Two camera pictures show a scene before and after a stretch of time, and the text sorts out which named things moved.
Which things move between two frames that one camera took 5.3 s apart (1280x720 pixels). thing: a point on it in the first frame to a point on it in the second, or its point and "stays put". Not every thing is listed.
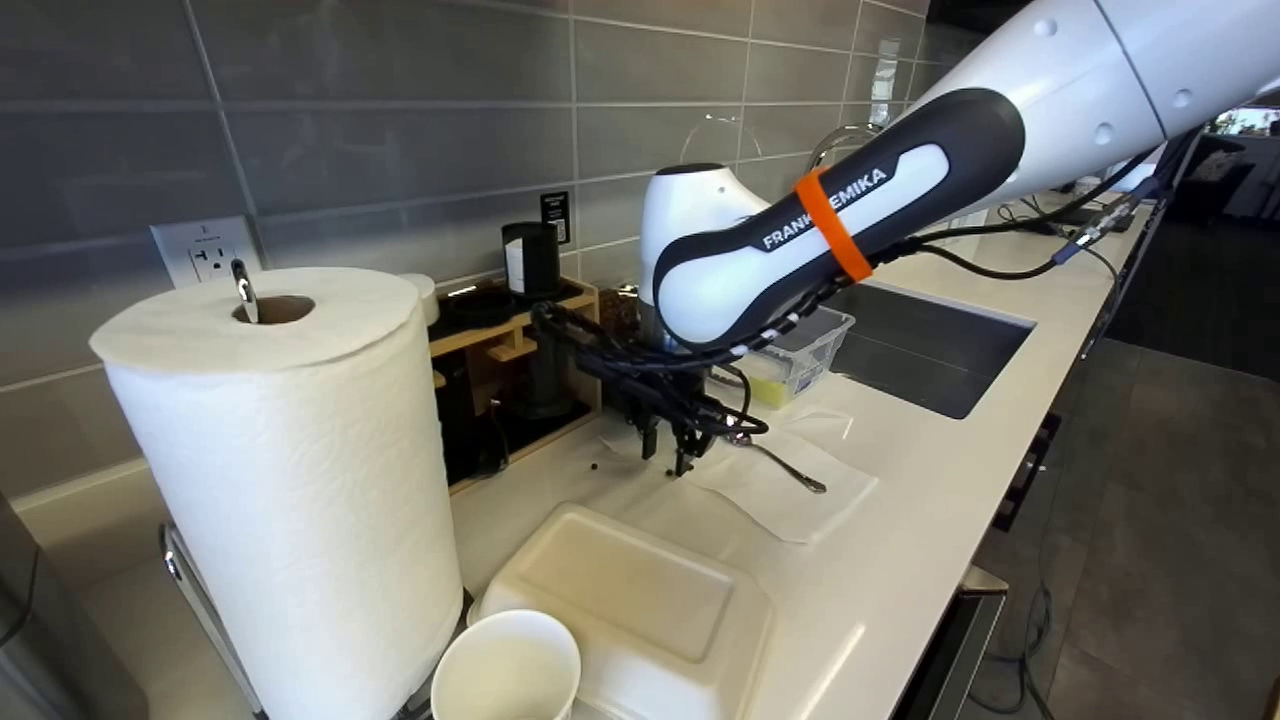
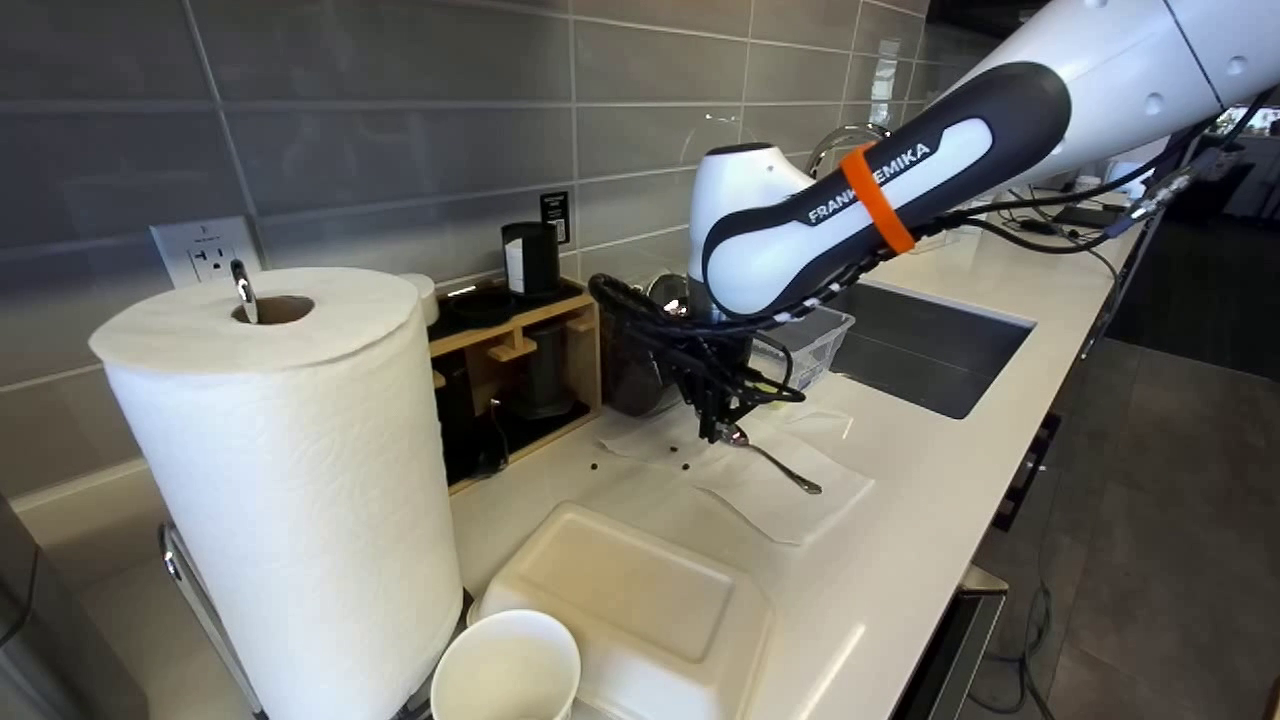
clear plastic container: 785,366 stays put
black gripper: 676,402 to 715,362
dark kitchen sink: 931,353 stays put
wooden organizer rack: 510,368 stays put
